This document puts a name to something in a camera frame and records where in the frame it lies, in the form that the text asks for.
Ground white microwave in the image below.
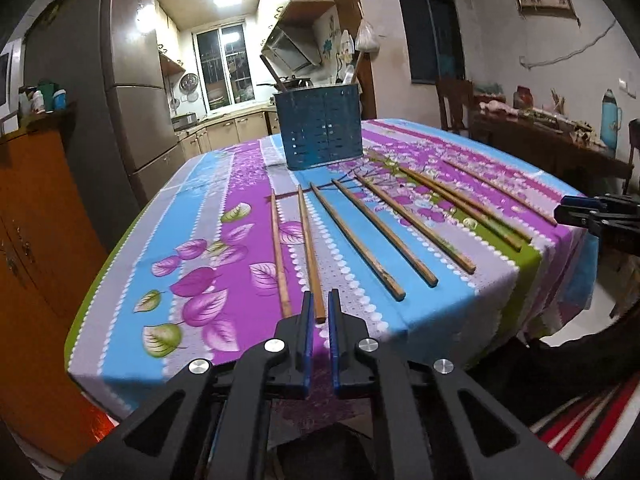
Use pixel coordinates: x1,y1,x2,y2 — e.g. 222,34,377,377
0,52,12,107

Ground set of wooden chopsticks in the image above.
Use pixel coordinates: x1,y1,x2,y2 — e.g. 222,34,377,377
270,152,559,319

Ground kitchen window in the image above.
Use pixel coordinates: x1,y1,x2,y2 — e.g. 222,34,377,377
192,24,256,107

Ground orange wooden cabinet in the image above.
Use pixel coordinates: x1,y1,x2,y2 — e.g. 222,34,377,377
0,104,109,461

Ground floral striped tablecloth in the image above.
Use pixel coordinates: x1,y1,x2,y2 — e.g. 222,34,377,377
65,118,601,432

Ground wooden chair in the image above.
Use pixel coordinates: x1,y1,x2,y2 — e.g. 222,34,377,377
434,75,476,134

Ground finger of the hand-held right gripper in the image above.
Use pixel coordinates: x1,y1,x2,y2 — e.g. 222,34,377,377
560,193,640,214
553,207,640,252

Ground blue thermos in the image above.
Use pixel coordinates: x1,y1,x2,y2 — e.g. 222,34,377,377
599,88,624,149

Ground dark wooden side table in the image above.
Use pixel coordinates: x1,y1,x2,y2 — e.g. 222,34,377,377
470,104,636,197

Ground beige kitchen base cabinets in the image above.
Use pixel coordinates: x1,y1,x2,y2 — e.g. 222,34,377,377
172,109,282,162

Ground person's dark clothing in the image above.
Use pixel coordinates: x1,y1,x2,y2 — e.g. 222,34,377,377
465,327,640,432

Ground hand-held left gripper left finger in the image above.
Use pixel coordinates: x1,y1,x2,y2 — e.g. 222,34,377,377
62,290,327,480

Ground white wall cable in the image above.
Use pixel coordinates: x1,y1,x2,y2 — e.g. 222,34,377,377
519,17,617,69

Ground red striped cloth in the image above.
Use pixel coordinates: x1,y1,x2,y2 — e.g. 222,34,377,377
530,374,640,472

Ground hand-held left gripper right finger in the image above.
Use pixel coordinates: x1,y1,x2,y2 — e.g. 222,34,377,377
326,288,581,480

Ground wooden door frame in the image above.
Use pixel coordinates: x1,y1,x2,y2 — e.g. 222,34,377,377
342,0,379,121

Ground kitchen wall cabinets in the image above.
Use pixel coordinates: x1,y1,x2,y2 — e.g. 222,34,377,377
149,0,187,74

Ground grey refrigerator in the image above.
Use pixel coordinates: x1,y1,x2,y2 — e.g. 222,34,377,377
20,0,189,261

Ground dark window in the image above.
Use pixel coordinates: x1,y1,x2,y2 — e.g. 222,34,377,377
394,0,466,84

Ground blue perforated utensil holder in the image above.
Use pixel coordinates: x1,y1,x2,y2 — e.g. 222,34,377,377
273,83,364,171

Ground range hood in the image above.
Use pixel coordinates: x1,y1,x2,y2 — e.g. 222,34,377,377
260,24,321,74

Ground hanging plastic bag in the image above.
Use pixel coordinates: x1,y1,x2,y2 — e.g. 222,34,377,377
353,19,382,54

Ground wooden ladle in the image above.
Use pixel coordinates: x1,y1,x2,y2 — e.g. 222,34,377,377
258,53,290,94

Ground brown wooden chopstick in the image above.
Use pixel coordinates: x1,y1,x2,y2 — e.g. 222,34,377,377
297,184,326,324

